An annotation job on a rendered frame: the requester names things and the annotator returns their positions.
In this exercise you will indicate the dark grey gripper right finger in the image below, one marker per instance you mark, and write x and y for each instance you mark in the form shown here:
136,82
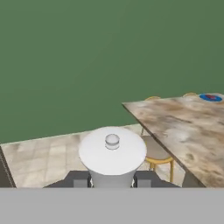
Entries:
151,178

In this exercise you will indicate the red steak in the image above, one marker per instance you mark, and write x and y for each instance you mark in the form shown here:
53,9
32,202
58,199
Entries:
210,96

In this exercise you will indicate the white round knobbed object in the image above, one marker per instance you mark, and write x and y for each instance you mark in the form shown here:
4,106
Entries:
112,157

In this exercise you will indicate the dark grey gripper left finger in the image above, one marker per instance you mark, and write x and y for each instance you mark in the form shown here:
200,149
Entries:
71,178

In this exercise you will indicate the blue plate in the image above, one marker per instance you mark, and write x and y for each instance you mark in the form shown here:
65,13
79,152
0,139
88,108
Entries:
203,98

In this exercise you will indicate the yellow stool with beige seat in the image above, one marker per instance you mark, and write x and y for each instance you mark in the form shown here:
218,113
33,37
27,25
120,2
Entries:
152,98
190,94
157,151

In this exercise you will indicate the marble top dining table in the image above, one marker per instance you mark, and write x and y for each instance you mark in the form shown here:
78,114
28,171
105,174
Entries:
180,131

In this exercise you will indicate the dark brown cabinet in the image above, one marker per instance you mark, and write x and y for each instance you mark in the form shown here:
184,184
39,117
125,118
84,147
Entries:
5,172

